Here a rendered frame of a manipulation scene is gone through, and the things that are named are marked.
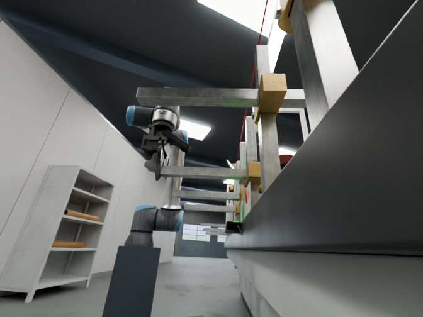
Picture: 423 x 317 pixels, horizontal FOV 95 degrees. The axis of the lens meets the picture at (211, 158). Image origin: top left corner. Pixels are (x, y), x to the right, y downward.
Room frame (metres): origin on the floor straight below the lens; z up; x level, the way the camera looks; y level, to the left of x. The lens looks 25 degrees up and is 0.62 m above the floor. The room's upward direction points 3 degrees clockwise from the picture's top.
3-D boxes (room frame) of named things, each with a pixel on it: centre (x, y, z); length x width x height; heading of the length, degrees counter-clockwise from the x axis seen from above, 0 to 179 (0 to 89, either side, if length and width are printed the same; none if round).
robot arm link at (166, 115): (0.62, 0.19, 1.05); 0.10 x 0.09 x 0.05; 176
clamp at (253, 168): (0.62, -0.15, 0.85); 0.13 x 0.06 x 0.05; 176
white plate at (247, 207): (0.67, -0.12, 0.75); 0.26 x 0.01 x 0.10; 176
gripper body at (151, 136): (0.62, 0.20, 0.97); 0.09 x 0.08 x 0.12; 86
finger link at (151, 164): (0.61, 0.20, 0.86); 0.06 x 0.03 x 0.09; 86
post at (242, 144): (0.89, -0.16, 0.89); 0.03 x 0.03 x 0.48; 86
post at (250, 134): (0.64, -0.15, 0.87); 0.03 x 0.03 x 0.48; 86
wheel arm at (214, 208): (1.11, -0.08, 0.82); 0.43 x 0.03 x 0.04; 86
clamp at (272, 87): (0.37, -0.13, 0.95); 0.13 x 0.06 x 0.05; 176
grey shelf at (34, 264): (2.97, 1.96, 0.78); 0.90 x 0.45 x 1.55; 172
